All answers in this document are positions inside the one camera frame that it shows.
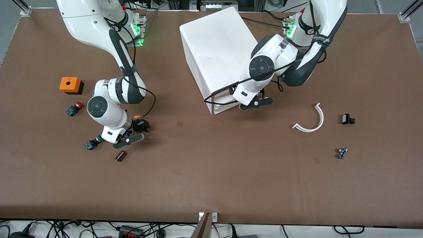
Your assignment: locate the green push button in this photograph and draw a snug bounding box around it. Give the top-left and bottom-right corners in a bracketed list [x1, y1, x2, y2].
[85, 135, 105, 151]

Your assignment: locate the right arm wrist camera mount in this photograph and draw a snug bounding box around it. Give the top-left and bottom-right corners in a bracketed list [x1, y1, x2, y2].
[113, 133, 145, 148]

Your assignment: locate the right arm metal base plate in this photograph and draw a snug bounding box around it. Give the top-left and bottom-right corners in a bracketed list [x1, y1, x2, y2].
[127, 15, 146, 47]

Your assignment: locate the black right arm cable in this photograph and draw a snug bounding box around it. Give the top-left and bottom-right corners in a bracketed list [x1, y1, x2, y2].
[105, 17, 156, 119]

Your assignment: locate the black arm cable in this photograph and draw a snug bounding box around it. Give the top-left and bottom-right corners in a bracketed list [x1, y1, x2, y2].
[105, 17, 156, 119]
[204, 0, 331, 103]

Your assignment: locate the aluminium frame post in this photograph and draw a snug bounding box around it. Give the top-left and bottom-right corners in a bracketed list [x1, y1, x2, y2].
[13, 0, 32, 16]
[398, 0, 423, 23]

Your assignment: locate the white drawer cabinet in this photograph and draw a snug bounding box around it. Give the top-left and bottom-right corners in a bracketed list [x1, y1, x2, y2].
[179, 7, 260, 115]

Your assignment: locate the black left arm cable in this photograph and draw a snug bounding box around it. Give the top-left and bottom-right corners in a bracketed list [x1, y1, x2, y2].
[204, 0, 331, 103]

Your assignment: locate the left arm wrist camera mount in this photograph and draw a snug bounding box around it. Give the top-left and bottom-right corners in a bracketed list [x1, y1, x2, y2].
[240, 96, 274, 110]

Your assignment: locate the orange button box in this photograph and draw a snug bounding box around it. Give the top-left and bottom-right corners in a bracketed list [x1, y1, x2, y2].
[59, 77, 84, 95]

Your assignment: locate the white curved plastic strip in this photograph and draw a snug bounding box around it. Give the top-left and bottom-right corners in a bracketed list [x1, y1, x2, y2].
[292, 102, 325, 133]

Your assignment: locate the black cable loop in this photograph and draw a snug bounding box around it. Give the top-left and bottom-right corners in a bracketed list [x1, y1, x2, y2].
[333, 225, 365, 235]

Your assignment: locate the red push button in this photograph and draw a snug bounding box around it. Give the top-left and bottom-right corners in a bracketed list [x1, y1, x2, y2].
[65, 102, 85, 117]

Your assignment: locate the wooden beam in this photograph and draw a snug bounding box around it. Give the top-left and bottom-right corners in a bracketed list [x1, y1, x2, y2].
[191, 212, 212, 238]

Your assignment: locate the black cable to base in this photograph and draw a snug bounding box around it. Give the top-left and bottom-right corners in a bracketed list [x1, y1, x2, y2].
[243, 17, 289, 29]

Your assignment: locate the white plastic drawer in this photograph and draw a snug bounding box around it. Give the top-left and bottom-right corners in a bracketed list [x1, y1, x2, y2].
[211, 88, 236, 103]
[212, 100, 241, 109]
[213, 104, 241, 115]

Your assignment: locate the grey terminal device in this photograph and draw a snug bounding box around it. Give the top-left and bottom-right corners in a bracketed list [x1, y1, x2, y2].
[190, 0, 239, 12]

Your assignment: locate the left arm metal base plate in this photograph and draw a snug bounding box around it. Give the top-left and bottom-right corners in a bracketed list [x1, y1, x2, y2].
[283, 19, 298, 50]

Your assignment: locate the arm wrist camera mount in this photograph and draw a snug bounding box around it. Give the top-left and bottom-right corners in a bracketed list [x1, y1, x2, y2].
[240, 96, 274, 110]
[113, 133, 145, 148]

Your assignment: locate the black orange power strip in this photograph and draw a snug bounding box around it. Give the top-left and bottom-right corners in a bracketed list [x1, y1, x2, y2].
[119, 225, 144, 238]

